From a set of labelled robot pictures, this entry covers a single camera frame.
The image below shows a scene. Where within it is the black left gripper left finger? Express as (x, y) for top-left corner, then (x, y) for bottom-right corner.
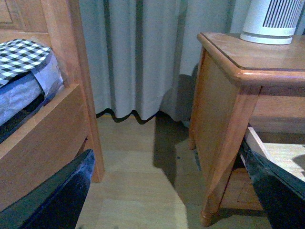
(0, 149), (95, 229)

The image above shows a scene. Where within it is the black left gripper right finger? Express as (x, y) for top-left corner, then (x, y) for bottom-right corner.
(244, 150), (305, 229)

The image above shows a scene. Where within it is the wooden drawer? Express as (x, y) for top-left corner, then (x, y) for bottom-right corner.
(220, 168), (263, 210)
(244, 127), (305, 181)

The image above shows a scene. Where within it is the wooden nightstand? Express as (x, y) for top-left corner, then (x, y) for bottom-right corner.
(189, 32), (305, 227)

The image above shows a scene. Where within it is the grey mattress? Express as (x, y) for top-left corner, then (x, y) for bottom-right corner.
(0, 52), (63, 125)

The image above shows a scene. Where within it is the black white checkered sheet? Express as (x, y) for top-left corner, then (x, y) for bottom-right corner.
(0, 39), (51, 87)

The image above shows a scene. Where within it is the grey curtain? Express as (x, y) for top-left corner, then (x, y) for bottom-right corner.
(78, 0), (252, 125)

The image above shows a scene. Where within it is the white cylindrical air purifier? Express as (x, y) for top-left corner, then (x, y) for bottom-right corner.
(240, 0), (305, 45)

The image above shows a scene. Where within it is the wooden bed frame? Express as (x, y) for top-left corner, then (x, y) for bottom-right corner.
(0, 0), (104, 209)

